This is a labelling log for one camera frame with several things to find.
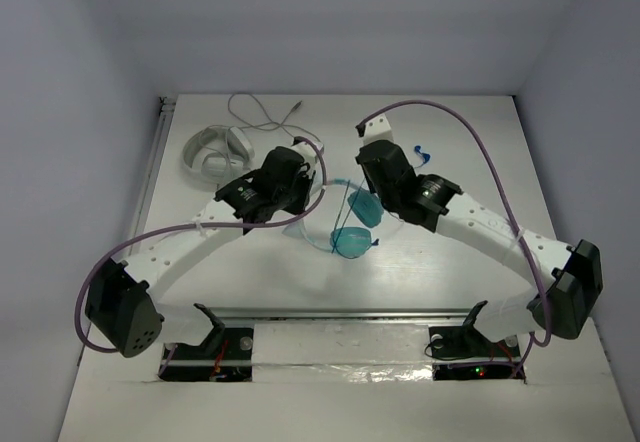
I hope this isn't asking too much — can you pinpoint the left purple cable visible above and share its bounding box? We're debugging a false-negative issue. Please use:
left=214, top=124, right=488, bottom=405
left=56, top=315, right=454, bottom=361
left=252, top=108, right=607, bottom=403
left=74, top=136, right=329, bottom=378

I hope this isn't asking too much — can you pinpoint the grey headphone cable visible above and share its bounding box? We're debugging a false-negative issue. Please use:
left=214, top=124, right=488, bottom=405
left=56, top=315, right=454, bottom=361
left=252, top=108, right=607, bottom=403
left=227, top=92, right=322, bottom=153

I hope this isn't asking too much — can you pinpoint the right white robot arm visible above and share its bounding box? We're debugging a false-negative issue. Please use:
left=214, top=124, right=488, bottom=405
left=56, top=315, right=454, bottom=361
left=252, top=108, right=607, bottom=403
left=356, top=140, right=603, bottom=355

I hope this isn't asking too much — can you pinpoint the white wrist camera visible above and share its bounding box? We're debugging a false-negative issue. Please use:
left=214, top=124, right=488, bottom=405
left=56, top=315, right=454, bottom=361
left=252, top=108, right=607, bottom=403
left=291, top=137, right=324, bottom=169
left=356, top=114, right=394, bottom=147

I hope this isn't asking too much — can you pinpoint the white over-ear headphones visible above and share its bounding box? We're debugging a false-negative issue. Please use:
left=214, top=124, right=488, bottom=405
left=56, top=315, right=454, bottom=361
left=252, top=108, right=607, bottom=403
left=181, top=125, right=255, bottom=185

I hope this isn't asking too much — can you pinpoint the purple cable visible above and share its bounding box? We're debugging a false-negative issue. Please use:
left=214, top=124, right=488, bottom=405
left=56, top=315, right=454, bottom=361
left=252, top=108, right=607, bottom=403
left=355, top=100, right=554, bottom=378
left=74, top=136, right=329, bottom=378

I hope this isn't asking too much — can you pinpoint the blue headphone cable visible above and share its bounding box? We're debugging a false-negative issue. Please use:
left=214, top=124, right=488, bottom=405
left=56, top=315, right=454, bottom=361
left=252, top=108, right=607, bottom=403
left=329, top=144, right=432, bottom=258

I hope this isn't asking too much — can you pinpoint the teal over-ear headphones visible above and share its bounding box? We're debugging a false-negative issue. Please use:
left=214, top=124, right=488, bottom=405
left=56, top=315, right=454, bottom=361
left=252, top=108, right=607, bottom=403
left=282, top=178, right=404, bottom=260

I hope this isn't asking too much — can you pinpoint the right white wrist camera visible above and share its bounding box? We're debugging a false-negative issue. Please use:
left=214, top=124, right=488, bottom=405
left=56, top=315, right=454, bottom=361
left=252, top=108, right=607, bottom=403
left=356, top=114, right=394, bottom=147

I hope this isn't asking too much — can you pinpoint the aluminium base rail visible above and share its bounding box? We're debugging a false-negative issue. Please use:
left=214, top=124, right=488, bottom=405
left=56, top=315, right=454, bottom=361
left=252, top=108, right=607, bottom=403
left=158, top=316, right=526, bottom=384

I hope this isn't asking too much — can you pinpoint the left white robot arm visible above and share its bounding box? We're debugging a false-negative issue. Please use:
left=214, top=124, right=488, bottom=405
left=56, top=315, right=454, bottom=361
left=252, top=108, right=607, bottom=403
left=76, top=137, right=326, bottom=358

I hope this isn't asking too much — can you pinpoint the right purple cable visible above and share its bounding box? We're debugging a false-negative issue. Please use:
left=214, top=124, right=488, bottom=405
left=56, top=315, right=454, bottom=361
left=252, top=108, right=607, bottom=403
left=355, top=100, right=554, bottom=378

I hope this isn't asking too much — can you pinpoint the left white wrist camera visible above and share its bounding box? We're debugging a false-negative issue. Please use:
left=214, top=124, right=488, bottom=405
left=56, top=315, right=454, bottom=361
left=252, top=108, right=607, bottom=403
left=291, top=137, right=324, bottom=169

